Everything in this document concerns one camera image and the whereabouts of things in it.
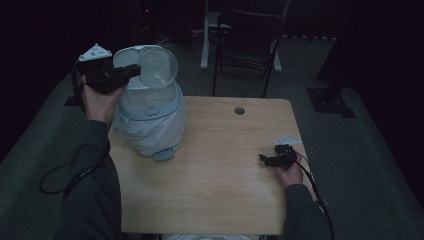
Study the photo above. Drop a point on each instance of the clear plastic bowl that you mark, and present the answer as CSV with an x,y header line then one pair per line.
x,y
160,66

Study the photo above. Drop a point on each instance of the person's left hand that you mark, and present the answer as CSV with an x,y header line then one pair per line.
x,y
100,106

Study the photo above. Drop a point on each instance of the white grey pedal trash can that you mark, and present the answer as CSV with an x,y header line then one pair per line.
x,y
151,110

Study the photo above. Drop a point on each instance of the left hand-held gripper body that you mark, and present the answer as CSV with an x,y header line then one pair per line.
x,y
100,75

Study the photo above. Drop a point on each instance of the black folding chair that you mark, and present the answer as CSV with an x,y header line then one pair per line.
x,y
248,50

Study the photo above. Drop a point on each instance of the person's right hand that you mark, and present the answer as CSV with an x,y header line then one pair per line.
x,y
291,175

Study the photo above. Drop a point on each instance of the white plastic trash bag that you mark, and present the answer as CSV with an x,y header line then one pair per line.
x,y
150,133

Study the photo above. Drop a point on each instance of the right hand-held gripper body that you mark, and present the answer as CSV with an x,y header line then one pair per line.
x,y
286,157

